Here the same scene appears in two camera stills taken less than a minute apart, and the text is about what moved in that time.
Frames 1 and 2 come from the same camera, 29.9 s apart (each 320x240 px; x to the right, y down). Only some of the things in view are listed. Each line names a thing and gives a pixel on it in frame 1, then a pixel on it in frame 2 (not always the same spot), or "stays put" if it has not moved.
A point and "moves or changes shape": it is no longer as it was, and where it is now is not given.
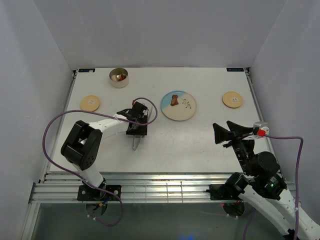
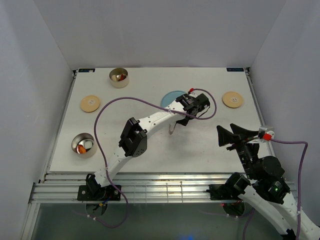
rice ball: (115, 78) stays put
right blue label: (235, 69) stays put
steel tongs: (137, 138) moves or changes shape
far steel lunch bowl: (119, 78) stays put
